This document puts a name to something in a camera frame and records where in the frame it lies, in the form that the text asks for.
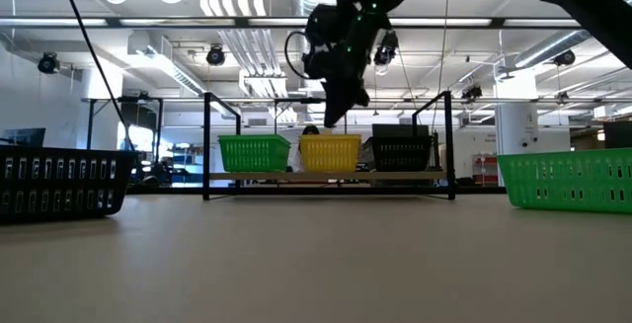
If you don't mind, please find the silver ventilation duct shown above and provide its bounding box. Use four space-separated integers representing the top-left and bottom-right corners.
497 29 593 81

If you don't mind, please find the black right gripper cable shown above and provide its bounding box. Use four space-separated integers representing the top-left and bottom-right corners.
283 30 312 81

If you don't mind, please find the person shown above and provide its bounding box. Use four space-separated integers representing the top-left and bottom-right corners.
294 124 322 172

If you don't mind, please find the black aluminium table frame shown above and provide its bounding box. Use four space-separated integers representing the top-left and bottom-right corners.
125 186 508 197

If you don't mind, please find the dark computer monitor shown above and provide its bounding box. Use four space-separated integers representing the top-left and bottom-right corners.
0 127 47 147

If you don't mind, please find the black monitor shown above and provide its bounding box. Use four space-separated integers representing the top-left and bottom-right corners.
371 123 431 139

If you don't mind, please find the red storage shelf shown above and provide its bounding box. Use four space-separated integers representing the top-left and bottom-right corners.
471 153 499 187

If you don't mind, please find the thin black cable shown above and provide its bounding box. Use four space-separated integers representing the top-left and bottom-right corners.
55 0 134 152

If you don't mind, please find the yellow plastic basket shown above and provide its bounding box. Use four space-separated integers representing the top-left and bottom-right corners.
298 133 362 173

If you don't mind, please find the wooden shelf with black frame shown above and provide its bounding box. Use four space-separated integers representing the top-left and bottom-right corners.
201 90 456 202

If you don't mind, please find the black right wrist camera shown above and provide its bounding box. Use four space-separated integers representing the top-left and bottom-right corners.
372 30 400 67

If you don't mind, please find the black plastic basket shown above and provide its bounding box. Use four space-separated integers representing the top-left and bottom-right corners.
368 135 434 173
0 144 138 225

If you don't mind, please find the white column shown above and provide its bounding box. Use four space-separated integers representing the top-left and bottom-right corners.
495 71 540 157

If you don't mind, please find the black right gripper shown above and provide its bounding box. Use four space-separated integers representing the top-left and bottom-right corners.
301 0 394 129

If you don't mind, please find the green plastic basket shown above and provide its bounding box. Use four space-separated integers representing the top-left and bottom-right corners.
217 133 292 174
496 147 632 215

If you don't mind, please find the black ceiling spotlight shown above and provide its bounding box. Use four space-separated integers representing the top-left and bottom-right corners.
460 84 485 102
205 44 227 67
552 48 578 68
37 51 61 75

